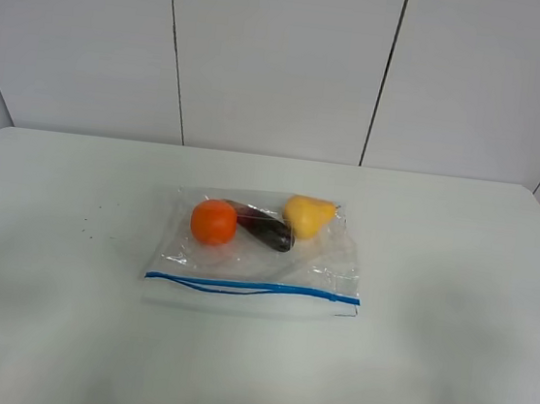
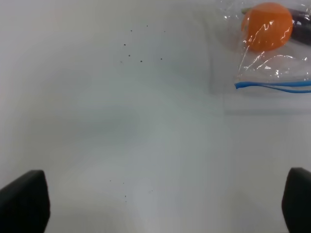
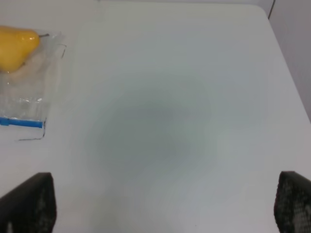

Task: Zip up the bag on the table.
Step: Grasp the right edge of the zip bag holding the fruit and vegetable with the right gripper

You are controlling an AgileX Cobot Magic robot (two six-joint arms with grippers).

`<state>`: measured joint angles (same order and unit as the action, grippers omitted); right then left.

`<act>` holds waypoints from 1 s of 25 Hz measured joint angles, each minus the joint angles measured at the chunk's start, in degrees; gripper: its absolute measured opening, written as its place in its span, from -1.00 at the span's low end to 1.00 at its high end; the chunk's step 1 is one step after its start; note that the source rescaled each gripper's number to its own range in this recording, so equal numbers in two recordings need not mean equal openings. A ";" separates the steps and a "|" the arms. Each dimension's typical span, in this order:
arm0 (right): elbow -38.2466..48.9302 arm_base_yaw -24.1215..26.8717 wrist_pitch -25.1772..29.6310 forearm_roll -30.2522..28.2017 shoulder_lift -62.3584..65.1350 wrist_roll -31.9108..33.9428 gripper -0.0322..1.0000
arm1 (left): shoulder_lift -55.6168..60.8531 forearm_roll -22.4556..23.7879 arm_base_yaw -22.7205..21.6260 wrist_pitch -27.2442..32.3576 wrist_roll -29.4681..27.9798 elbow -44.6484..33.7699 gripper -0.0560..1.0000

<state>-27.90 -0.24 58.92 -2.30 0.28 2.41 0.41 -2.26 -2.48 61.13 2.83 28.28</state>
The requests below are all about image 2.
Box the clear zip bag blue seal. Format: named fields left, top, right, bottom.
left=221, top=0, right=311, bottom=94

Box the orange fruit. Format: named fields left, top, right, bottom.
left=241, top=2, right=293, bottom=52

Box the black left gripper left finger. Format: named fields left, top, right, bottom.
left=0, top=170, right=51, bottom=233

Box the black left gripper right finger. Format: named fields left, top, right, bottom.
left=281, top=167, right=311, bottom=233

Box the dark purple eggplant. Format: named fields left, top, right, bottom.
left=242, top=7, right=311, bottom=45

